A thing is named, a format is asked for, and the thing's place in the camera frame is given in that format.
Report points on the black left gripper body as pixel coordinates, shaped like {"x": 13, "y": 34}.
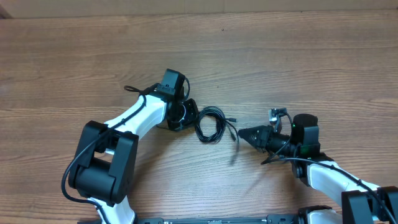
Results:
{"x": 183, "y": 114}

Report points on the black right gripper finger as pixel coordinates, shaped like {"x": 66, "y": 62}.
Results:
{"x": 250, "y": 132}
{"x": 251, "y": 140}

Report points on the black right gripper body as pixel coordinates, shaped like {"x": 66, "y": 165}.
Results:
{"x": 270, "y": 141}

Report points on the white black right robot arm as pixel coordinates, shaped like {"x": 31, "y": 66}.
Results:
{"x": 360, "y": 201}

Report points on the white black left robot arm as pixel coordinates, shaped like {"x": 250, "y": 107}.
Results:
{"x": 102, "y": 169}

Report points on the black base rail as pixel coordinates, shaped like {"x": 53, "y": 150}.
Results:
{"x": 217, "y": 221}

